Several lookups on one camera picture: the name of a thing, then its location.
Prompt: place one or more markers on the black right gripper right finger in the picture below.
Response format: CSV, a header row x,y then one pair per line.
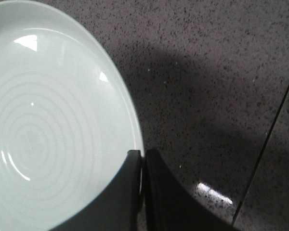
x,y
169,207

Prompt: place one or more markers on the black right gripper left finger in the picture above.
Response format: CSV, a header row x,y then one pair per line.
x,y
116,207

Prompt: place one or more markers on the light green round plate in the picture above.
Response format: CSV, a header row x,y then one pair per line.
x,y
67,119

